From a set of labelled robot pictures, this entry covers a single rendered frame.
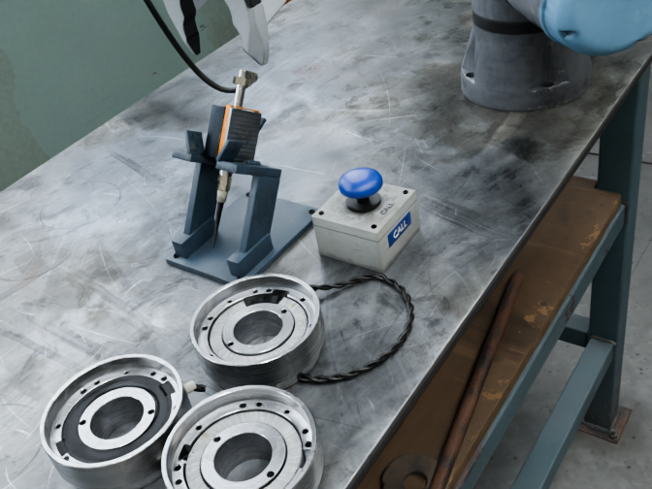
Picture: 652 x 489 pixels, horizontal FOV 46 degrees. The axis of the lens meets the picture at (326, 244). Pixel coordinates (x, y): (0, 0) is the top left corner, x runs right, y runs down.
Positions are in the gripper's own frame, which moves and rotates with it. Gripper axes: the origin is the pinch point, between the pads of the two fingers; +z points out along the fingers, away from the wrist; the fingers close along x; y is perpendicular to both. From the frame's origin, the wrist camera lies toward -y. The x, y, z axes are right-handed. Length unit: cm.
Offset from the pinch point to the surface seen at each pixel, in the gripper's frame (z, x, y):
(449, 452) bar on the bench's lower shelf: 42.1, -19.6, -1.0
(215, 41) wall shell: 77, 156, 137
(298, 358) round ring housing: 15.7, -16.9, -15.4
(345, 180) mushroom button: 11.3, -10.8, 0.7
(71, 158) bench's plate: 18.6, 32.9, 0.5
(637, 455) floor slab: 99, -25, 50
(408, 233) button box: 17.7, -14.9, 3.4
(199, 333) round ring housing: 15.7, -7.9, -17.0
